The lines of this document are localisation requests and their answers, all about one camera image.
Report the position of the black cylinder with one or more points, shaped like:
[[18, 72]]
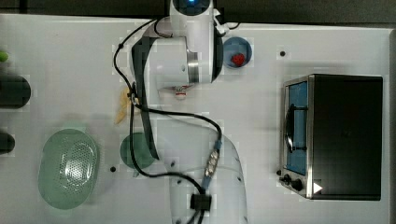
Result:
[[7, 143], [15, 91]]

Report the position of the green object at edge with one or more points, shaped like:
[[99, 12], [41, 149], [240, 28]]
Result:
[[3, 56]]

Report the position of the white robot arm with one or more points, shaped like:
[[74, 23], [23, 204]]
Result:
[[206, 183]]

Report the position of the black cylinder lower left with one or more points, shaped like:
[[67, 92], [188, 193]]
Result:
[[7, 143]]

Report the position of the red toy in bowl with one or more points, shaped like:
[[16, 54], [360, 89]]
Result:
[[238, 59]]

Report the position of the green perforated colander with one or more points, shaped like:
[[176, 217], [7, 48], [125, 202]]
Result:
[[68, 169]]

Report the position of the blue bowl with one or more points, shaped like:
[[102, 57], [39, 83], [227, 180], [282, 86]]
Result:
[[235, 45]]

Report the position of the yellow felt toy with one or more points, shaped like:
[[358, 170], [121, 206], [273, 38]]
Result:
[[124, 102]]

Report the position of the black toaster oven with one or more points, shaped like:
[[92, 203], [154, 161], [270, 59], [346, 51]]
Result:
[[332, 129]]

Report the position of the red felt ketchup bottle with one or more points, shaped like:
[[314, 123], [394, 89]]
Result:
[[179, 92]]

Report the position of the dark green round plate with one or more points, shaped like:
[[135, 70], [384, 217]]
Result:
[[141, 151]]

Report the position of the black cylinder upper left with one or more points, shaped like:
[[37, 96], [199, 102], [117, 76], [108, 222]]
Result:
[[15, 91]]

